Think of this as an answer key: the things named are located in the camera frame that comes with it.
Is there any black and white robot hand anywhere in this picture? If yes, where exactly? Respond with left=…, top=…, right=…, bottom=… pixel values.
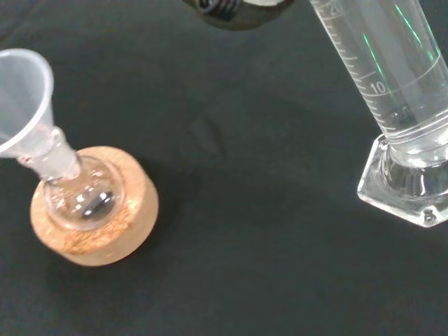
left=181, top=0, right=295, bottom=32

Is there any clear glass round-bottom flask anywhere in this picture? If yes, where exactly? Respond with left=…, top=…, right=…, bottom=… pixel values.
left=43, top=127, right=126, bottom=232

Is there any black bench cloth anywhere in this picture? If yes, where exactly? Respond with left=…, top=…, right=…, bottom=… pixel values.
left=0, top=0, right=448, bottom=336

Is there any clear plastic funnel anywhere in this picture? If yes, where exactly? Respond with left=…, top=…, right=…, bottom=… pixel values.
left=0, top=48, right=80, bottom=181

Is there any round cork ring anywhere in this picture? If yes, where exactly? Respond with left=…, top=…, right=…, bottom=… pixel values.
left=30, top=146, right=160, bottom=268

